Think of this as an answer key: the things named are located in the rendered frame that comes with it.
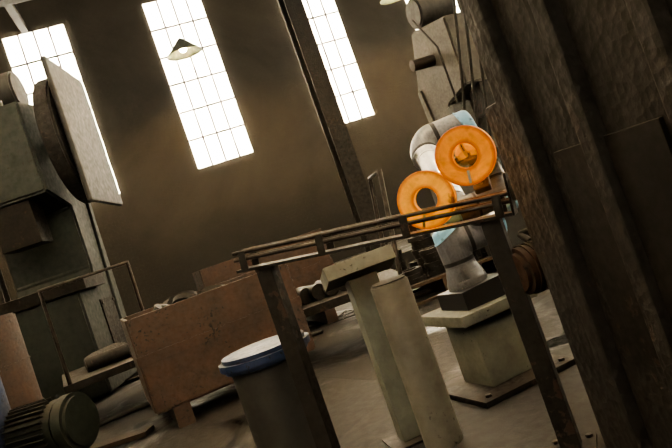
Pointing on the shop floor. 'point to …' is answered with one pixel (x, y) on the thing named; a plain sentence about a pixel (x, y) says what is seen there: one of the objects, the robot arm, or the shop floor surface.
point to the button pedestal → (357, 286)
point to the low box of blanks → (200, 339)
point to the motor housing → (529, 268)
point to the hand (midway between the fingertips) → (462, 148)
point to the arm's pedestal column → (493, 362)
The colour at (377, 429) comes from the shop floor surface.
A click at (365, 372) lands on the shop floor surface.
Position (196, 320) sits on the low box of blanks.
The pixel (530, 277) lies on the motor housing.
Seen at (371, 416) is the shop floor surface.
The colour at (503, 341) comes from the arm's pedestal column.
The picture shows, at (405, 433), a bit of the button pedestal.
